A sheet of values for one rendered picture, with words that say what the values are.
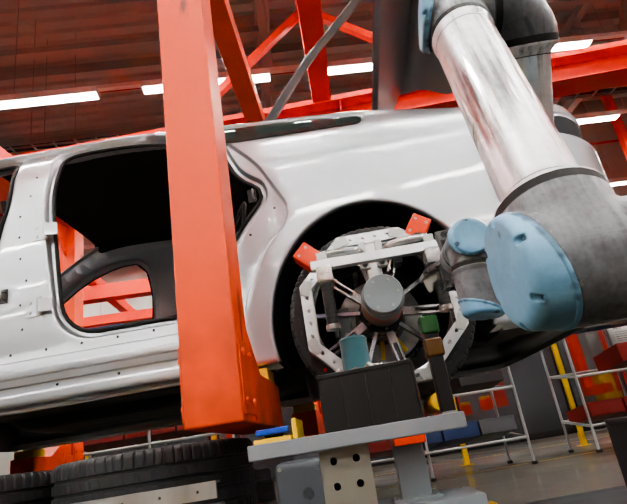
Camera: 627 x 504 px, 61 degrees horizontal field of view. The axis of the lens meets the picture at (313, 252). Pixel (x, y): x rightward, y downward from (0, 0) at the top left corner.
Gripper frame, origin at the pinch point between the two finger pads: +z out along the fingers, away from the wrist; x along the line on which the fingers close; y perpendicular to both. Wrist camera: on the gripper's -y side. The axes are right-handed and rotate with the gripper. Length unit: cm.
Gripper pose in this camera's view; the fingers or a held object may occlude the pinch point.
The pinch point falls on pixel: (445, 275)
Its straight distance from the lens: 155.8
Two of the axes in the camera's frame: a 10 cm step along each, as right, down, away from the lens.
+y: 1.5, 9.2, -3.5
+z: 1.0, 3.4, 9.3
